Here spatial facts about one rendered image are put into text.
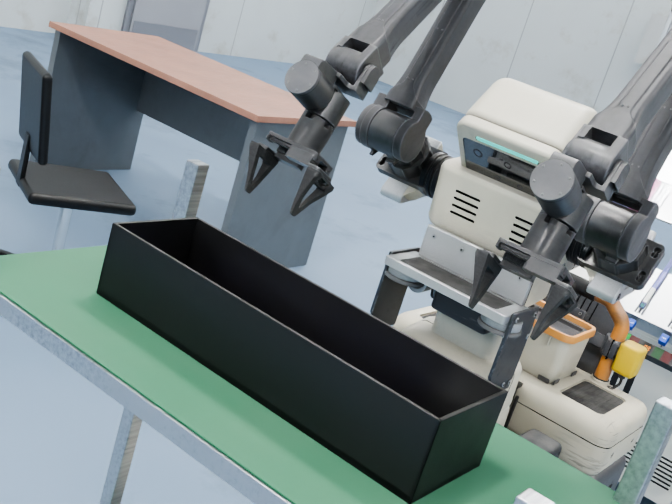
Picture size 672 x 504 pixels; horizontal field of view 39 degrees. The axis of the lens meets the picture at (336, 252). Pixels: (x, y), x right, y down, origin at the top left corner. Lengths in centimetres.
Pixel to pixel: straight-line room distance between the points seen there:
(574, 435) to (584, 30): 1028
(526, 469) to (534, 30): 1113
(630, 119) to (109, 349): 76
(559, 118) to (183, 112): 379
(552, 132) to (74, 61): 379
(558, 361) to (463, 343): 30
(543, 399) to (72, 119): 370
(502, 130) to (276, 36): 1036
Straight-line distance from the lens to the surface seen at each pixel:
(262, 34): 1170
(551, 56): 1218
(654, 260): 163
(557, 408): 198
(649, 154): 154
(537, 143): 158
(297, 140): 149
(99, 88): 528
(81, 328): 131
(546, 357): 201
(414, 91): 169
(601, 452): 197
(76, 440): 289
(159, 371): 124
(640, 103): 139
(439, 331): 180
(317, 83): 144
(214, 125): 508
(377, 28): 156
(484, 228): 169
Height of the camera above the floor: 151
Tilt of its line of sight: 17 degrees down
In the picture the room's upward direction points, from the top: 17 degrees clockwise
